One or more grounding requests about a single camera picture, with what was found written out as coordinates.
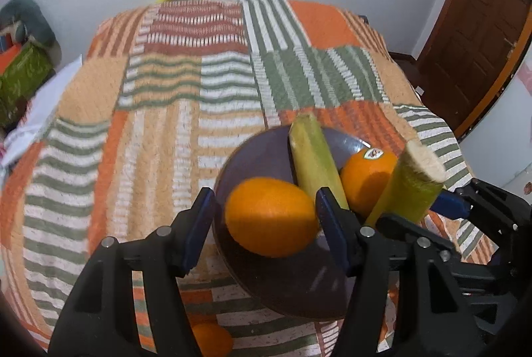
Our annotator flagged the brown wooden door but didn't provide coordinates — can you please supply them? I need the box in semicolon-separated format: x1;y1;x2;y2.
416;0;532;137

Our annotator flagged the small orange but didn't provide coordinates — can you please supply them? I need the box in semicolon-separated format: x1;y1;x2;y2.
191;322;234;357

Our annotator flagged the white cloth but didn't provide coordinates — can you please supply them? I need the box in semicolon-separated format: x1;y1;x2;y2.
0;55;84;169

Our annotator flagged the orange with sticker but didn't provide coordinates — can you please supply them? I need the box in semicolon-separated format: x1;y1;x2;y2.
340;147;399;219

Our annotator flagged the large plain orange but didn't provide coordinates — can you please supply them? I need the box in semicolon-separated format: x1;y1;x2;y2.
225;177;321;258

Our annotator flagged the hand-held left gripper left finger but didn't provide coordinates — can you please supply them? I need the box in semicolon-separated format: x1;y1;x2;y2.
48;187;217;357

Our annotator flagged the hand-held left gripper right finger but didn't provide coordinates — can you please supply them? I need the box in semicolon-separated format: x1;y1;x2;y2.
315;187;479;357

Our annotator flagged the green box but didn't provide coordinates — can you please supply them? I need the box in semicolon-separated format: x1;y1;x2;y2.
0;43;54;126

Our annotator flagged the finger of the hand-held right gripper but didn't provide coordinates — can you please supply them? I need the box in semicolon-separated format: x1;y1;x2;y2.
375;213;499;279
430;178;532;225

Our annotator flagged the striped patchwork blanket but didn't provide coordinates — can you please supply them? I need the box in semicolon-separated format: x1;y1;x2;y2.
0;0;501;357

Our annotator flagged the green sugarcane piece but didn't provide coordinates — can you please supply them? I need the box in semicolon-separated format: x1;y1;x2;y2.
365;138;447;227
288;112;350;211

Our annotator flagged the purple plate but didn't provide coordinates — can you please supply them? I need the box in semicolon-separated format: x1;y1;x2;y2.
212;125;372;320

